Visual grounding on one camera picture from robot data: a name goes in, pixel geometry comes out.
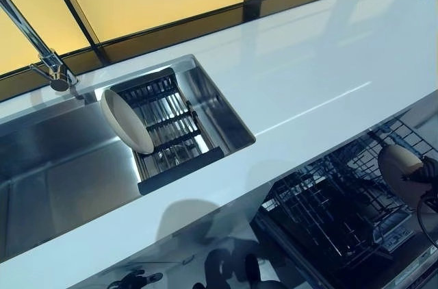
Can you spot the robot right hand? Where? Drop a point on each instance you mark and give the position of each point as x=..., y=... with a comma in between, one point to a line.
x=429, y=176

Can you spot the beige round plate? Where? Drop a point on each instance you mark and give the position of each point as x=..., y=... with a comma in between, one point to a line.
x=397, y=172
x=130, y=121

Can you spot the dark dishwasher lower rack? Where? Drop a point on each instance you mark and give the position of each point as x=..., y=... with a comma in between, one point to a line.
x=325, y=200

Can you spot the open built-in dishwasher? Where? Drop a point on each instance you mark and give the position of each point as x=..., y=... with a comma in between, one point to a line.
x=308, y=265

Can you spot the white cabinet door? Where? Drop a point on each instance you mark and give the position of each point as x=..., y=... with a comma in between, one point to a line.
x=191, y=254
x=51, y=278
x=427, y=114

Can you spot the black sink dish rack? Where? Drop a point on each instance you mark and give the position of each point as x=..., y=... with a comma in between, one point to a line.
x=171, y=121

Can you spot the stainless steel sink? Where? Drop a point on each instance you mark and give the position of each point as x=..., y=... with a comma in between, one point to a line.
x=68, y=165

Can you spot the chrome kitchen faucet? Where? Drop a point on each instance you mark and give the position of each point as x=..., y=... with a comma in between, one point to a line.
x=24, y=25

